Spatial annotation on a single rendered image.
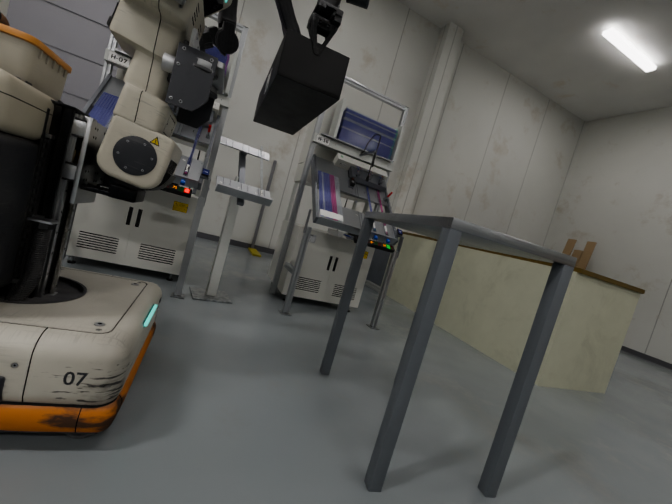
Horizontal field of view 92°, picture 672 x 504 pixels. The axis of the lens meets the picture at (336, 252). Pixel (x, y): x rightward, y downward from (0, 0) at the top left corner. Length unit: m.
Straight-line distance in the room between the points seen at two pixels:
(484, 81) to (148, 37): 6.67
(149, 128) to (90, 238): 1.61
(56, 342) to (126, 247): 1.62
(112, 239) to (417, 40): 5.57
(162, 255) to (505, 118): 6.69
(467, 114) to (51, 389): 6.80
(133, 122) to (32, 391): 0.68
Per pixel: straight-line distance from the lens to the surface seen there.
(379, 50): 6.22
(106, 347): 0.97
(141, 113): 1.08
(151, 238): 2.52
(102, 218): 2.56
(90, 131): 1.13
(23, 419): 1.07
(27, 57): 1.17
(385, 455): 1.09
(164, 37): 1.16
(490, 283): 3.22
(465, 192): 6.94
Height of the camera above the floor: 0.69
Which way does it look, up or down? 4 degrees down
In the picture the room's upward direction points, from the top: 16 degrees clockwise
